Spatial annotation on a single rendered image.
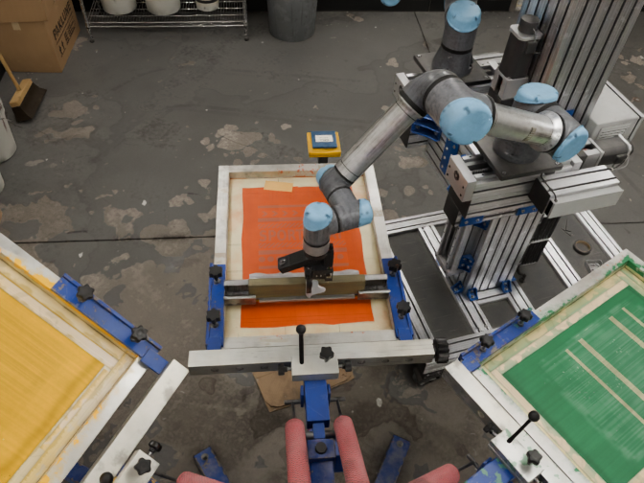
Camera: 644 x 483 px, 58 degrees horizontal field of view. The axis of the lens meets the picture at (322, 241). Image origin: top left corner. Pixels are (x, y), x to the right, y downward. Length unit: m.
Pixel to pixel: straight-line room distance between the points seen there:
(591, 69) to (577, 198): 0.43
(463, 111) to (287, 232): 0.83
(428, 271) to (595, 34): 1.39
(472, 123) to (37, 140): 3.21
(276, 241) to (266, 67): 2.74
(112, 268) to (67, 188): 0.72
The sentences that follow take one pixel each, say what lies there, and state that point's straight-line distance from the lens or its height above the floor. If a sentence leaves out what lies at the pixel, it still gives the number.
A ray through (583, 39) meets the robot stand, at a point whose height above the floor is 1.54.
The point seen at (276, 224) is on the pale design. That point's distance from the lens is 2.04.
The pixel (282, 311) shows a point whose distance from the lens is 1.81.
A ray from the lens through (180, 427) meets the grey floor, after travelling 2.72.
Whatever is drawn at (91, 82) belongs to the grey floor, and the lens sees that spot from 4.61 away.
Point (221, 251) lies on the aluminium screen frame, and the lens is 1.93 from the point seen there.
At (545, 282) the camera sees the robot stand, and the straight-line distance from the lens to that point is 3.08.
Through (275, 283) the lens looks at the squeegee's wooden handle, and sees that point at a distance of 1.75.
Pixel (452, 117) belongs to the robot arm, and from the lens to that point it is 1.45.
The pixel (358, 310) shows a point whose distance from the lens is 1.83.
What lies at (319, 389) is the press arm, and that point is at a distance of 1.59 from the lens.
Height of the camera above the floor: 2.46
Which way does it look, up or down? 49 degrees down
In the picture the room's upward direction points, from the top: 4 degrees clockwise
